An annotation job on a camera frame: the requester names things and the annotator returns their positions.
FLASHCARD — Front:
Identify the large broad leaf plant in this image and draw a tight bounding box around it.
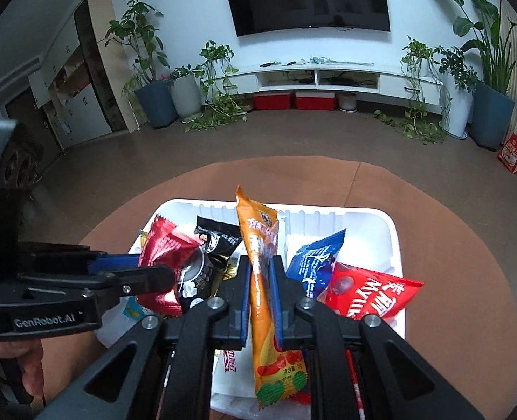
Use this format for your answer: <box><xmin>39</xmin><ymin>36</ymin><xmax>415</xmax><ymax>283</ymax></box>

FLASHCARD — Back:
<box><xmin>414</xmin><ymin>0</ymin><xmax>517</xmax><ymax>93</ymax></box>

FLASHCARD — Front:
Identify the white tv stand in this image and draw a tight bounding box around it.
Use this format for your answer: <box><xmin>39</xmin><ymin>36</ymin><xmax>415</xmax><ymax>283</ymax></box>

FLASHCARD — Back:
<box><xmin>230</xmin><ymin>62</ymin><xmax>445</xmax><ymax>98</ymax></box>

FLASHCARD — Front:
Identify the black snack packet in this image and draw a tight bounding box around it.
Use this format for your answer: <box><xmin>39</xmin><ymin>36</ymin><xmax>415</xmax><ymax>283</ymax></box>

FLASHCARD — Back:
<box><xmin>177</xmin><ymin>216</ymin><xmax>244</xmax><ymax>313</ymax></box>

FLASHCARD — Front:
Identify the blue cake packet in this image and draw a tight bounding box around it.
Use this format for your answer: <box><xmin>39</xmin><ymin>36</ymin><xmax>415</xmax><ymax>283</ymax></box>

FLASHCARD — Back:
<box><xmin>286</xmin><ymin>229</ymin><xmax>347</xmax><ymax>300</ymax></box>

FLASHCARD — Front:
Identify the white snack packet red print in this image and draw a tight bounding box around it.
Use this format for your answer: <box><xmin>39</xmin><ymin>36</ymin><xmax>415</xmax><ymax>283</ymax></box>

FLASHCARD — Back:
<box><xmin>212</xmin><ymin>349</ymin><xmax>257</xmax><ymax>403</ymax></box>

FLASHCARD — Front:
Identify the trailing vine plant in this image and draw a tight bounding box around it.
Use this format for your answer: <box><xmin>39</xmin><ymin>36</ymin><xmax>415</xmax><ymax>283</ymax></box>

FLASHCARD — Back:
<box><xmin>183</xmin><ymin>40</ymin><xmax>250</xmax><ymax>133</ymax></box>

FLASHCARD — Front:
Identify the large dark blue planter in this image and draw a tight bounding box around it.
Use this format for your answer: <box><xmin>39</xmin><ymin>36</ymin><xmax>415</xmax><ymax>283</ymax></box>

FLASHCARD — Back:
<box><xmin>473</xmin><ymin>81</ymin><xmax>516</xmax><ymax>149</ymax></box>

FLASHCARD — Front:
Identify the bushy plant in white planter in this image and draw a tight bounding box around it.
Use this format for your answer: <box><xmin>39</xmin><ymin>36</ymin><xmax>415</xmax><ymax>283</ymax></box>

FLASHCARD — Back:
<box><xmin>434</xmin><ymin>46</ymin><xmax>479</xmax><ymax>93</ymax></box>

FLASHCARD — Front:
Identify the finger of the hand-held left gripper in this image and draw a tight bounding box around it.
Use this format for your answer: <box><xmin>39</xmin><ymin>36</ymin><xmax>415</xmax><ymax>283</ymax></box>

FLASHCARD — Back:
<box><xmin>19</xmin><ymin>264</ymin><xmax>178</xmax><ymax>312</ymax></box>
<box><xmin>18</xmin><ymin>240</ymin><xmax>141</xmax><ymax>277</ymax></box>

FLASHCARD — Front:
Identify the red chocolate ball snack packet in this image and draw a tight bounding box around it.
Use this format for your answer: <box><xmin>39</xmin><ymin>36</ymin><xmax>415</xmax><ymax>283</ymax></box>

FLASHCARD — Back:
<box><xmin>322</xmin><ymin>261</ymin><xmax>425</xmax><ymax>321</ymax></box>

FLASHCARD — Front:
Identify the small blue yellow snack packet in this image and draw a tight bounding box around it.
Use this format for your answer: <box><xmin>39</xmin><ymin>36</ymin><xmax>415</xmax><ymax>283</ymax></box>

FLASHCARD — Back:
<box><xmin>123</xmin><ymin>296</ymin><xmax>156</xmax><ymax>322</ymax></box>

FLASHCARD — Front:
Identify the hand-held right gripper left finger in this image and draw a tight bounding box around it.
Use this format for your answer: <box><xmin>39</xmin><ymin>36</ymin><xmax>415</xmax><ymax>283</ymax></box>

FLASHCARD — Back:
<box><xmin>33</xmin><ymin>254</ymin><xmax>253</xmax><ymax>420</ymax></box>

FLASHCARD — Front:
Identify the tall leafy potted plant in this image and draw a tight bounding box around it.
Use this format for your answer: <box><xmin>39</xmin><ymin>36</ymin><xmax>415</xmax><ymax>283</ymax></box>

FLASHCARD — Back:
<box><xmin>98</xmin><ymin>0</ymin><xmax>169</xmax><ymax>89</ymax></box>

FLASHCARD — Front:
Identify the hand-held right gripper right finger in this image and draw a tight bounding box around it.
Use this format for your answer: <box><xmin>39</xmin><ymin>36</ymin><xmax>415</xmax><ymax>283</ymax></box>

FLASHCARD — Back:
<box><xmin>268</xmin><ymin>254</ymin><xmax>487</xmax><ymax>420</ymax></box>

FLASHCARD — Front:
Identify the wooden white cabinet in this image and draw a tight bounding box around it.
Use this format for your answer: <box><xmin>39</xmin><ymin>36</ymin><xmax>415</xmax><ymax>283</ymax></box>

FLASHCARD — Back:
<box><xmin>26</xmin><ymin>0</ymin><xmax>129</xmax><ymax>149</ymax></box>

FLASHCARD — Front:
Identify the person's left hand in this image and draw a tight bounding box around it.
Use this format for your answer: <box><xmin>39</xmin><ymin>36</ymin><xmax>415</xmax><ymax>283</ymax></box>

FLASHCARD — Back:
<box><xmin>0</xmin><ymin>337</ymin><xmax>46</xmax><ymax>405</ymax></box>

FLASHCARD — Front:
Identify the dark red snack packet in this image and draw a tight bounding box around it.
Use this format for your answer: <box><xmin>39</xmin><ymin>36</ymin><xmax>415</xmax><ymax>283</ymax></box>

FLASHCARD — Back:
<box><xmin>136</xmin><ymin>215</ymin><xmax>203</xmax><ymax>316</ymax></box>

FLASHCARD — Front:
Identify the tall white planter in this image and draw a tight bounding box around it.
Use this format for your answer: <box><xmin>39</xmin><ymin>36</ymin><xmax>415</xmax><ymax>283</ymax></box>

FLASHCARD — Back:
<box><xmin>444</xmin><ymin>87</ymin><xmax>474</xmax><ymax>139</ymax></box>

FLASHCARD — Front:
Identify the red paper bag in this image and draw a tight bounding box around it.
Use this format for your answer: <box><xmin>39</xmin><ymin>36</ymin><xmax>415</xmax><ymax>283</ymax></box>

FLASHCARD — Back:
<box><xmin>497</xmin><ymin>133</ymin><xmax>517</xmax><ymax>174</ymax></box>

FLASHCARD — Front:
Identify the white plastic tray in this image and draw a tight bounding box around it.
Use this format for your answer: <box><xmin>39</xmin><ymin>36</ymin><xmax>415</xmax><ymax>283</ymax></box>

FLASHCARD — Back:
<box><xmin>96</xmin><ymin>199</ymin><xmax>406</xmax><ymax>420</ymax></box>

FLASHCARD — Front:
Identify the hanging vine plant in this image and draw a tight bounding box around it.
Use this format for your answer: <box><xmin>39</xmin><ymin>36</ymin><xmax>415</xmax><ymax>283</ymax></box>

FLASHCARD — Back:
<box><xmin>374</xmin><ymin>35</ymin><xmax>449</xmax><ymax>143</ymax></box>

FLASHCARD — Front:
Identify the grey planter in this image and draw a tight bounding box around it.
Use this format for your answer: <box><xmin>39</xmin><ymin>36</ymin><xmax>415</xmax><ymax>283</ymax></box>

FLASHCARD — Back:
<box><xmin>171</xmin><ymin>74</ymin><xmax>203</xmax><ymax>119</ymax></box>

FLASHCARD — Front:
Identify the orange candy packet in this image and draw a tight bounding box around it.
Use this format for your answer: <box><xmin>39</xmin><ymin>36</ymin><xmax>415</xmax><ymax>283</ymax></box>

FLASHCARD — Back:
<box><xmin>234</xmin><ymin>185</ymin><xmax>309</xmax><ymax>410</ymax></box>

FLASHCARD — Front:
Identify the small white pot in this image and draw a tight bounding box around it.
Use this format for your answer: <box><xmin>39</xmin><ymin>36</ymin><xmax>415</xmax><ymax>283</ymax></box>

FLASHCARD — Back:
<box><xmin>337</xmin><ymin>92</ymin><xmax>359</xmax><ymax>113</ymax></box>

